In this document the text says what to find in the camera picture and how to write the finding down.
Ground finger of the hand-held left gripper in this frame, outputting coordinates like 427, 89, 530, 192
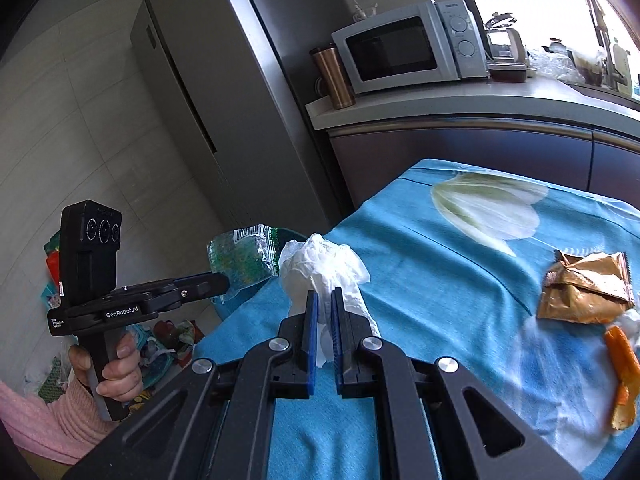
170, 271, 231, 311

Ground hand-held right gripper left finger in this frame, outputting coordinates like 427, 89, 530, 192
62, 290, 321, 480

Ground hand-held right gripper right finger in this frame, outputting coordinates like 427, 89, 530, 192
330, 287, 583, 480

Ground green clear plastic packet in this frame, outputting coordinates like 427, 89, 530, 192
207, 225, 281, 303

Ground white tissue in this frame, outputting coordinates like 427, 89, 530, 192
617, 307, 640, 346
278, 233, 381, 368

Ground gold snack wrapper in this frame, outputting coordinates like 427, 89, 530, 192
537, 249, 636, 324

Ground long orange peel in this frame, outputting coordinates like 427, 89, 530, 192
604, 326, 640, 434

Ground person's left forearm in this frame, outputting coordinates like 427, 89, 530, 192
0, 377, 121, 466

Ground person's left hand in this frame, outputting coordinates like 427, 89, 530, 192
67, 332, 143, 403

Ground blue floral tablecloth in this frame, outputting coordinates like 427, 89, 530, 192
192, 158, 640, 480

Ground grey refrigerator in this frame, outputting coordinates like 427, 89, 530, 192
131, 0, 351, 236

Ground kitchen counter with cabinets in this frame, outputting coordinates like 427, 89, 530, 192
305, 77, 640, 211

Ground copper travel tumbler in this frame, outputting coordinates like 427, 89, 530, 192
310, 45, 356, 110

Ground white microwave oven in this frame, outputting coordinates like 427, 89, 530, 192
331, 0, 488, 95

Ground dark red lidded bowl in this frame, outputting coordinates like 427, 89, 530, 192
486, 60, 530, 83

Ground small white figurine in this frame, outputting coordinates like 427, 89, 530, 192
350, 0, 380, 22

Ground glass kettle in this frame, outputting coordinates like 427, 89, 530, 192
484, 11, 528, 66

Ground clear plastic bag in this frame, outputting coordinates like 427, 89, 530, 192
527, 45, 586, 83

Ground white soap bottle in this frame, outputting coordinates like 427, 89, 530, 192
611, 42, 632, 96

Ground metal kitchen faucet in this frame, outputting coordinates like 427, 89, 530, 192
580, 0, 616, 88

